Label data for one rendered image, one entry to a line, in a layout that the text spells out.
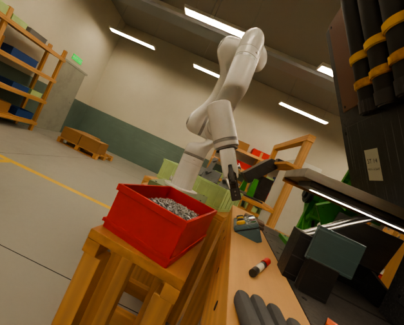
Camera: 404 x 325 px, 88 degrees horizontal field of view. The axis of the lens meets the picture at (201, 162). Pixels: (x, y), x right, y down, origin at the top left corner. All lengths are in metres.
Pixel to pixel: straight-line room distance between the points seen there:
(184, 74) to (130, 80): 2.03
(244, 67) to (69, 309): 0.86
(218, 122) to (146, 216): 0.37
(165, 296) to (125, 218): 0.20
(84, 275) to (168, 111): 7.61
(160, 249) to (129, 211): 0.12
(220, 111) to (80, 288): 0.61
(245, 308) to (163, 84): 8.26
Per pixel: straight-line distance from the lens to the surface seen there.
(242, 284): 0.41
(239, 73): 0.79
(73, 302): 0.69
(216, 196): 1.48
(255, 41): 0.89
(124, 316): 1.29
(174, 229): 0.51
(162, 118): 8.04
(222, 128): 0.69
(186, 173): 1.09
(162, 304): 0.58
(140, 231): 0.56
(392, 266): 1.13
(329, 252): 0.54
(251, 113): 8.04
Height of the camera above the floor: 1.06
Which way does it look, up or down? level
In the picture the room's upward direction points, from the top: 25 degrees clockwise
